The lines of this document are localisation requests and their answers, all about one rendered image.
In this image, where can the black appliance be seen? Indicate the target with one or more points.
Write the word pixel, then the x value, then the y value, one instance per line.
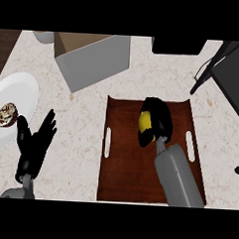
pixel 178 45

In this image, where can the dark wooden panel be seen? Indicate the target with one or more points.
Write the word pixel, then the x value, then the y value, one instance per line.
pixel 5 49

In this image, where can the brown wooden tray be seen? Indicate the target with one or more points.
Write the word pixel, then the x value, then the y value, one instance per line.
pixel 125 165

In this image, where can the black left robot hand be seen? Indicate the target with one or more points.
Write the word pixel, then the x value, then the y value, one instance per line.
pixel 33 143

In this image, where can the white plate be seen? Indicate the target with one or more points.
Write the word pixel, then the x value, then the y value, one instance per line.
pixel 18 103

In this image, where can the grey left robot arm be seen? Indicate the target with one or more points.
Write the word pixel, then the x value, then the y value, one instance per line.
pixel 21 190

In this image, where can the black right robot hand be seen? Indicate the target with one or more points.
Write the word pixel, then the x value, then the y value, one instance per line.
pixel 159 117

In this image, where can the brown speckled pastry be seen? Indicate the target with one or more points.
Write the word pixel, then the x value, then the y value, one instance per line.
pixel 7 114

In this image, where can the grey open box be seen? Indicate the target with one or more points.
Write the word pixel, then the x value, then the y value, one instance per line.
pixel 91 58

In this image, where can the white bowl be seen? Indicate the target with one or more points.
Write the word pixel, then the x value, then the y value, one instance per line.
pixel 44 36

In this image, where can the yellow lemon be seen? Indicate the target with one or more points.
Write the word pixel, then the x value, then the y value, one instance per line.
pixel 145 122

